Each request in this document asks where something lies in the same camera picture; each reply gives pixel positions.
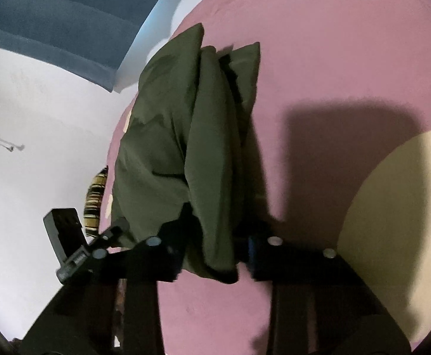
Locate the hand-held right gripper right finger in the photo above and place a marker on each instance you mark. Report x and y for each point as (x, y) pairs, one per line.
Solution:
(254, 255)

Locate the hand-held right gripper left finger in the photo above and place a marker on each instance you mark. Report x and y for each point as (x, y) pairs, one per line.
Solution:
(163, 262)

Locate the blue curtain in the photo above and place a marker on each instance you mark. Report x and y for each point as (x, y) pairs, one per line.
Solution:
(64, 22)

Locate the striped brown pillow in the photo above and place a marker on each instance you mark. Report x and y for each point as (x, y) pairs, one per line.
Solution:
(94, 201)

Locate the olive green jacket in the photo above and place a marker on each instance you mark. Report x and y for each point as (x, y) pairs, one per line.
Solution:
(171, 137)

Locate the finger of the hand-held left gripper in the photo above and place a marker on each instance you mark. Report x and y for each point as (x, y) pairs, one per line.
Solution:
(115, 230)

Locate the pink polka dot bed sheet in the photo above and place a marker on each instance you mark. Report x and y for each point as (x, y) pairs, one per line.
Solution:
(330, 63)

